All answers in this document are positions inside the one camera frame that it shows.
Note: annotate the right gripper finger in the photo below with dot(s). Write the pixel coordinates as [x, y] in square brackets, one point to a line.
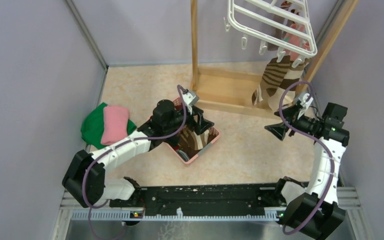
[279, 130]
[292, 113]

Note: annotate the striped socks in basket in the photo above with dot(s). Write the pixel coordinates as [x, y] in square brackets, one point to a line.
[190, 145]

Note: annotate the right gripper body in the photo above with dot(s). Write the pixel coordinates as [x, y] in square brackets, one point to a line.
[305, 123]

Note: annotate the pink sock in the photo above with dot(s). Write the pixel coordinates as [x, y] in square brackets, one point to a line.
[295, 40]

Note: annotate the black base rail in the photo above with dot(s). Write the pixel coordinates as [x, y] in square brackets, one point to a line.
[220, 202]

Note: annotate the tan brown striped sock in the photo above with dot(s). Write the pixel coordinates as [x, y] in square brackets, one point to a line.
[273, 75]

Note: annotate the cream brown wide-striped sock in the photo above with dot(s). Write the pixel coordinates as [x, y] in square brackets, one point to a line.
[281, 95]

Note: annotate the wooden rack stand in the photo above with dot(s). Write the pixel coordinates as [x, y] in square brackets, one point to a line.
[246, 93]

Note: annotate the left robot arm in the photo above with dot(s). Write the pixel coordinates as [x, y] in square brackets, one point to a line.
[85, 178]

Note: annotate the green cloth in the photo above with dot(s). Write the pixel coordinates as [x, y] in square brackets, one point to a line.
[92, 127]

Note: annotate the white clip hanger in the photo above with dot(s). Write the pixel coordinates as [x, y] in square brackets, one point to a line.
[258, 24]

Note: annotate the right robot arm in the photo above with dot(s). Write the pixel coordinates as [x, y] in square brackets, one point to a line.
[313, 210]

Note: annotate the pink plastic basket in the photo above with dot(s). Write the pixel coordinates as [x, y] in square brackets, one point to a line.
[174, 144]

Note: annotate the maroon striped sock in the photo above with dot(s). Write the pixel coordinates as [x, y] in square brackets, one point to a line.
[278, 33]

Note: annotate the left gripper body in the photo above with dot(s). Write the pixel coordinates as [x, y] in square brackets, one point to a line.
[191, 122]

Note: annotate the pink folded cloth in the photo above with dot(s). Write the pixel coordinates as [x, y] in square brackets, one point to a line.
[115, 119]

